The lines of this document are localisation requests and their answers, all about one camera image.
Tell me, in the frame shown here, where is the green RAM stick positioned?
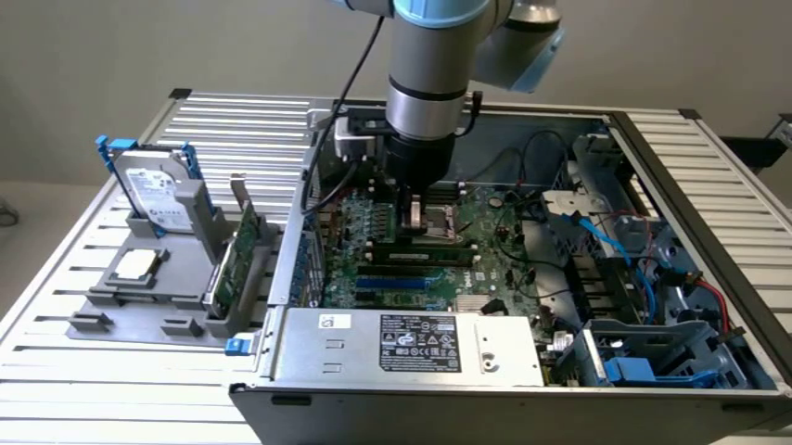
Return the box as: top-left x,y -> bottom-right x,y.
369,245 -> 479,267

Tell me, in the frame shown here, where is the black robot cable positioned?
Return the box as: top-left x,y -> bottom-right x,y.
299,16 -> 388,216

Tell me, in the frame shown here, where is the grey metal drive bracket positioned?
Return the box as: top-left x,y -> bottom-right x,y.
538,188 -> 620,261

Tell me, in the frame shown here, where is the CPU socket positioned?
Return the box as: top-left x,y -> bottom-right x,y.
417,202 -> 465,238

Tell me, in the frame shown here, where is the red wire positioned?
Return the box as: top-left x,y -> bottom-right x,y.
690,272 -> 745,336

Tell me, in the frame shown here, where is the green graphics card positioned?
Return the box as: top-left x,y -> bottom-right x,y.
201,172 -> 268,322

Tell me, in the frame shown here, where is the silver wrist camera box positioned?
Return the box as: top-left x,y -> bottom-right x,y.
332,114 -> 392,161

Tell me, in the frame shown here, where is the grey parts rack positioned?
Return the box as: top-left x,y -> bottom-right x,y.
62,179 -> 287,350

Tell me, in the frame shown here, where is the black expansion slot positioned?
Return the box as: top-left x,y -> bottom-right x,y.
356,263 -> 433,278

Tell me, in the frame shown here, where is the grey disk bay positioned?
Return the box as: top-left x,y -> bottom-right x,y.
579,318 -> 747,389

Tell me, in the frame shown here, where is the green motherboard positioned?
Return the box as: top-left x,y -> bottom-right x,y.
307,179 -> 562,312

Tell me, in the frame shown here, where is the open black PC case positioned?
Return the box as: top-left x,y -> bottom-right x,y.
226,95 -> 792,445

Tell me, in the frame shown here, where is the silver CPU chip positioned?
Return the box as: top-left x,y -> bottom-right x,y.
113,249 -> 169,282

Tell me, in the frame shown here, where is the light blue SATA wire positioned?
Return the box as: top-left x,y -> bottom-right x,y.
568,210 -> 634,268

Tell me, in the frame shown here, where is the silver power supply unit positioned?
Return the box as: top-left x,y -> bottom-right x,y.
265,306 -> 547,388

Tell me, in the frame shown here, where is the small silver chipset heatsink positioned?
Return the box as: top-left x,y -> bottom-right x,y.
453,294 -> 491,314

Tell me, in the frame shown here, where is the blue disk bay clip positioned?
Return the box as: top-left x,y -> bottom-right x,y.
599,357 -> 655,387

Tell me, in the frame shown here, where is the dark blue wire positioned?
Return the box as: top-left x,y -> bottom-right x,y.
634,258 -> 679,324

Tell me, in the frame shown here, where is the hard disk in blue caddy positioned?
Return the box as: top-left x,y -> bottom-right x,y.
93,133 -> 214,238

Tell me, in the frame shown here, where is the blue expansion slot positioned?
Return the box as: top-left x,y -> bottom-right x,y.
353,275 -> 435,289

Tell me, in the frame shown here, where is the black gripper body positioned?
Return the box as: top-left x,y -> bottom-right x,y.
380,133 -> 456,192

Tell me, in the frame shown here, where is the black looped wire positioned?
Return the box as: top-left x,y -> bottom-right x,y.
515,129 -> 571,187

